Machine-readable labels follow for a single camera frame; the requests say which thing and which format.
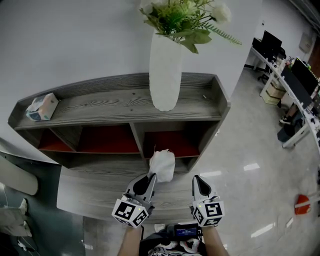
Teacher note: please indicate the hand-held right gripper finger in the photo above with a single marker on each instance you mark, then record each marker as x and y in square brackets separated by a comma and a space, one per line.
[208, 186]
[195, 190]

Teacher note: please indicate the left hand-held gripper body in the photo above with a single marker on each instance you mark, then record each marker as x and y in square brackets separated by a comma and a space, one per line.
[127, 212]

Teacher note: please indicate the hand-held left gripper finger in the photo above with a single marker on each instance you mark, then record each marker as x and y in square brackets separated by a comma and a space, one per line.
[131, 184]
[153, 187]

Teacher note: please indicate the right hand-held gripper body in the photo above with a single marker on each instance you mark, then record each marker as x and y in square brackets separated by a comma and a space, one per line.
[210, 212]

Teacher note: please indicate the white paper tissue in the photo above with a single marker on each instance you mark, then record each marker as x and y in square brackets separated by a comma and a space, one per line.
[163, 165]

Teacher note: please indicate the person's left forearm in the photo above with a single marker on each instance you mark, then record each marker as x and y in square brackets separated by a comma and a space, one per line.
[130, 242]

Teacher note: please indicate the person's right forearm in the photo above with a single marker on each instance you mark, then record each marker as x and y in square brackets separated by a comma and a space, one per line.
[213, 242]

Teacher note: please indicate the grey wooden shelf desk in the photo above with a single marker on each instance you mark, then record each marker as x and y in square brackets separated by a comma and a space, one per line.
[100, 195]

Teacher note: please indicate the wooden shelf unit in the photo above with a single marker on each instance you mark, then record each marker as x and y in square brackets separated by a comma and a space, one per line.
[100, 105]

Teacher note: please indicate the long white office desk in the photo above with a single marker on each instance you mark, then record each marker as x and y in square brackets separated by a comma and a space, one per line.
[300, 107]

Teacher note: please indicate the large black computer monitor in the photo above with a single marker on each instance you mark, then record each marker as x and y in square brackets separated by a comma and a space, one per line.
[305, 75]

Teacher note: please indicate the small black computer monitor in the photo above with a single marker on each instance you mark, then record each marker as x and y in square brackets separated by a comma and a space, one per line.
[271, 42]

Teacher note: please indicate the black screen device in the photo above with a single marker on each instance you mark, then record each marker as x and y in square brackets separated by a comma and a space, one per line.
[186, 230]

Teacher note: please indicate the person's white shoe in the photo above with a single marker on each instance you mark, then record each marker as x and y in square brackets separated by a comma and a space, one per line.
[159, 227]

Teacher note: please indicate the person's dark clothing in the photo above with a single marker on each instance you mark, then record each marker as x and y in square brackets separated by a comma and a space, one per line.
[155, 240]

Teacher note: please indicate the white paper scrap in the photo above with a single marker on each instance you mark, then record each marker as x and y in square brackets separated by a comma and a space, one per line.
[88, 246]

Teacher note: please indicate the red plastic dustpan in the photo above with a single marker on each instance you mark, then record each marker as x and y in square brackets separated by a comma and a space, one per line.
[302, 205]

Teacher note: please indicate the black waste bin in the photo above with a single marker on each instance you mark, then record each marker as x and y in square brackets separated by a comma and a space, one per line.
[286, 133]

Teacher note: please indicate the tall white vase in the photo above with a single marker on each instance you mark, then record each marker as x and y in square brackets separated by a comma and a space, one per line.
[165, 75]

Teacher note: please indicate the stacked cardboard boxes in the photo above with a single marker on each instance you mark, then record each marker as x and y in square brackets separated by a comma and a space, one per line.
[275, 92]

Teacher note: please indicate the white curved side table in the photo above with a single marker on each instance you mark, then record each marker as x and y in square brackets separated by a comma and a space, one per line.
[15, 172]

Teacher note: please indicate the pastel patterned tissue box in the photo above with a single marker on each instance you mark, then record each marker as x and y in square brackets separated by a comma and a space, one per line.
[42, 107]

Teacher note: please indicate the black office chair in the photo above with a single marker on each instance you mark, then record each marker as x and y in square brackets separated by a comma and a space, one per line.
[263, 76]

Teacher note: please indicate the white artificial flower bouquet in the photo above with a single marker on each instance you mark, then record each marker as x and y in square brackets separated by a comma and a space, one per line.
[180, 17]

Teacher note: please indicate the grey wall electrical panel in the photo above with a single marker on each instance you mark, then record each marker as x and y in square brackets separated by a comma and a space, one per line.
[306, 42]

